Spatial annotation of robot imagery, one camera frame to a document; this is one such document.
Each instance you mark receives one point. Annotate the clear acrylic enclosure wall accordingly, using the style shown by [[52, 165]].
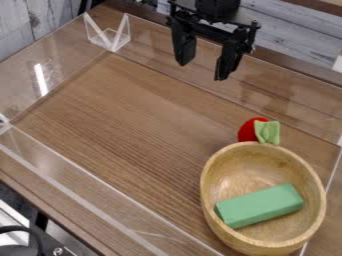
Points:
[[108, 132]]

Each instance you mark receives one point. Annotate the black metal table leg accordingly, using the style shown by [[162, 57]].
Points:
[[42, 221]]

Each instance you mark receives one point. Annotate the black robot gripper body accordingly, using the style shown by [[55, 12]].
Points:
[[217, 19]]

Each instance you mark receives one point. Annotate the green rectangular block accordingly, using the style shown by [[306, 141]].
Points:
[[259, 206]]

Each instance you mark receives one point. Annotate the red plush strawberry green leaf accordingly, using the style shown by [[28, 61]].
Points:
[[259, 130]]

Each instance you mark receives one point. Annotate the wooden bowl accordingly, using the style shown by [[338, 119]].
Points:
[[243, 168]]

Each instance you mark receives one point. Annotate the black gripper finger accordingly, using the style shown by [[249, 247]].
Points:
[[229, 59], [183, 42]]

